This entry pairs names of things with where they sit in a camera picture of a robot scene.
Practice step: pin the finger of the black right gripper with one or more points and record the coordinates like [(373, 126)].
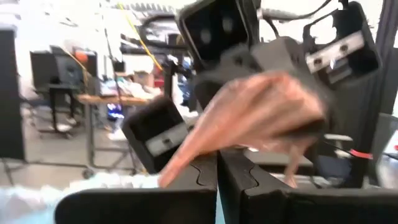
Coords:
[(149, 124), (354, 102)]

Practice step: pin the black monitor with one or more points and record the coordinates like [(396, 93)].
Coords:
[(62, 68)]

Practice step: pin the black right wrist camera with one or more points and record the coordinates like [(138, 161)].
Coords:
[(217, 31)]

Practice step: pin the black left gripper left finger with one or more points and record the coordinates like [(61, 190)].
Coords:
[(140, 208)]

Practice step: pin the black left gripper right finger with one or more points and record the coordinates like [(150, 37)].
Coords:
[(280, 208)]

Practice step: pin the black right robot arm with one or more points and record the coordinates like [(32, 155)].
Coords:
[(388, 46)]

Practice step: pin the red tape strip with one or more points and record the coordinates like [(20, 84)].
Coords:
[(360, 154)]

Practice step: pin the black partition panel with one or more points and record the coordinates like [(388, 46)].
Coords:
[(11, 93)]

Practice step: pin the wooden desk with metal legs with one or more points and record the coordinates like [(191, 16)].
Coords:
[(109, 100)]

